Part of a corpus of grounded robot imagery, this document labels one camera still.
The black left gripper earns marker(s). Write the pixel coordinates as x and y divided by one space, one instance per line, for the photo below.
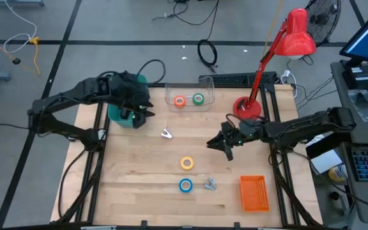
133 92

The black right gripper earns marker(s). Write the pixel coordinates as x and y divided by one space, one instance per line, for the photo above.
233 134

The orange tape roll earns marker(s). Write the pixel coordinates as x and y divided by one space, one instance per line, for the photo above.
175 101

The purple staple remover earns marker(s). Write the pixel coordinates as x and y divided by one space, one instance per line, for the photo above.
166 134

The yellow tape roll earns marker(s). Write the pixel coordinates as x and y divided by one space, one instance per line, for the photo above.
182 163

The green tape roll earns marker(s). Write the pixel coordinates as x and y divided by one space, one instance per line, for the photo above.
194 99

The blue tape roll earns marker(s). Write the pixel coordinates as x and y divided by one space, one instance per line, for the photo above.
180 185

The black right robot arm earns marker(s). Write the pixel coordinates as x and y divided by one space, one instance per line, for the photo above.
299 129

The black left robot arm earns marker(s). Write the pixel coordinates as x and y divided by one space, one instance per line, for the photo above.
75 91

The light blue staple remover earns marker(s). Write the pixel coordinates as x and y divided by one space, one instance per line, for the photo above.
210 184

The teal plastic bin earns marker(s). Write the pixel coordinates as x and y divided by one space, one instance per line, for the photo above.
117 116

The clear plastic bin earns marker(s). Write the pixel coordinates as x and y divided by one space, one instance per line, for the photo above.
188 108

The orange mesh basket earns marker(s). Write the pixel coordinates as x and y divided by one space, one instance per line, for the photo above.
254 193

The black keyboard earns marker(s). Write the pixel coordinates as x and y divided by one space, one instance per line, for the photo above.
228 79

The white box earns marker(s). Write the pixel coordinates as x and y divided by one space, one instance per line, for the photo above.
326 161

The yellow bottle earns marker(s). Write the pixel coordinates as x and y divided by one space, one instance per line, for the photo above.
337 173

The red desk lamp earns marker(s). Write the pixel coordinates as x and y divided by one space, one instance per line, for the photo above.
295 35

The clear plastic bag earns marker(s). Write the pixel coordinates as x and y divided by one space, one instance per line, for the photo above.
364 105

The black mini computer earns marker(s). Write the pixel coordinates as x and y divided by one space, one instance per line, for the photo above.
361 76

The black floor fan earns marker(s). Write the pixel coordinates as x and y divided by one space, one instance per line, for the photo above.
323 19

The black aluminium table frame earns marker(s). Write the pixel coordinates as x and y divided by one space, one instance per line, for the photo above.
268 102

